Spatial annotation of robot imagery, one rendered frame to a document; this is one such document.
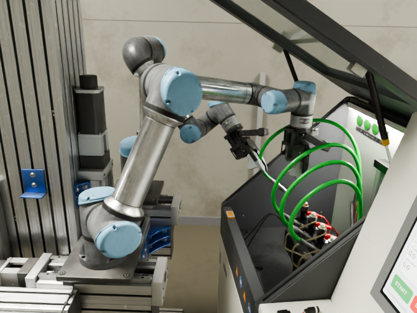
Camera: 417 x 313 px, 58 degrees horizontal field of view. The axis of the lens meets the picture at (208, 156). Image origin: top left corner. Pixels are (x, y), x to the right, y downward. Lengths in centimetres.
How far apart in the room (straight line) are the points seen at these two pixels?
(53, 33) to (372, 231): 105
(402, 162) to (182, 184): 247
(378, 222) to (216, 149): 224
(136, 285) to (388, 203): 77
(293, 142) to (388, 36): 204
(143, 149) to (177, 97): 16
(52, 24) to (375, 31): 249
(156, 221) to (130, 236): 66
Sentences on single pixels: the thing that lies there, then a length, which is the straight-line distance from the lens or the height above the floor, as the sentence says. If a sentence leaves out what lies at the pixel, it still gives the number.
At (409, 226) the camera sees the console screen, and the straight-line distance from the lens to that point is 101.
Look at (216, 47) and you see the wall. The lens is 302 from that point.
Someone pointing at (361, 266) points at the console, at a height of 114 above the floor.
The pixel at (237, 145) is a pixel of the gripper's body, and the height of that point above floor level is 129.
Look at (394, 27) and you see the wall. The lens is 328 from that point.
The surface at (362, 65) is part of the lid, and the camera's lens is 100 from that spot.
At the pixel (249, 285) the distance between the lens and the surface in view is 130.
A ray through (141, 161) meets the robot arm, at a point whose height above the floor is 141.
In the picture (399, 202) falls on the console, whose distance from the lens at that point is 105.
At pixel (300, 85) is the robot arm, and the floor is 156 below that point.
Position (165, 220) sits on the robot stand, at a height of 93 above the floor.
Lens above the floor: 176
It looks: 20 degrees down
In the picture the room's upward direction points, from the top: 1 degrees clockwise
